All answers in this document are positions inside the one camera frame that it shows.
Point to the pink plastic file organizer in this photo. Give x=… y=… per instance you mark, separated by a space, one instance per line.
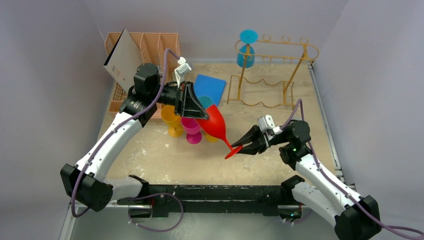
x=152 y=47

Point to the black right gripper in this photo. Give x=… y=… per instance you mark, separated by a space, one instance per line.
x=263 y=139

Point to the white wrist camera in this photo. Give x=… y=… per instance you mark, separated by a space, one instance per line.
x=184 y=67
x=267 y=126

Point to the gold metal wine glass rack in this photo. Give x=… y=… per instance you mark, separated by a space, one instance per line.
x=270 y=81

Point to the red wine glass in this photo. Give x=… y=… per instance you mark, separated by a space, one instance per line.
x=215 y=126

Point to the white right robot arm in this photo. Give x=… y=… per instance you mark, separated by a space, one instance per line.
x=352 y=216

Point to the blue notebook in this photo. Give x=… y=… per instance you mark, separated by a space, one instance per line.
x=209 y=86

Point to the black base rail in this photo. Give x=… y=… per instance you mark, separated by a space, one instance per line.
x=267 y=200

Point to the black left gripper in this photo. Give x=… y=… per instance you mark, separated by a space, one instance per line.
x=188 y=105

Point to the magenta wine glass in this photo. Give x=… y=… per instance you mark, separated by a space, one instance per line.
x=192 y=129

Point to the light blue wine glass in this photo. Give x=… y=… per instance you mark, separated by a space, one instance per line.
x=205 y=101
x=246 y=56

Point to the yellow wine glass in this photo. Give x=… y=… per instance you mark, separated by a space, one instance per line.
x=172 y=120
x=210 y=138

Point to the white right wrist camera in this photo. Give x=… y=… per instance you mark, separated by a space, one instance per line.
x=267 y=126

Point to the light blue front wine glass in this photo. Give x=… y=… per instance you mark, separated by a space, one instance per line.
x=205 y=101

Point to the yellow front wine glass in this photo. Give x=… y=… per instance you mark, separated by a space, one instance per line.
x=172 y=120

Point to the grey board in organizer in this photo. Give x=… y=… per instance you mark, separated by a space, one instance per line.
x=123 y=57

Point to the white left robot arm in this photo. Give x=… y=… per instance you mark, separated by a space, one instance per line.
x=85 y=181

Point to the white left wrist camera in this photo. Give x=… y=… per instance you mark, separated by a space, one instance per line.
x=184 y=67

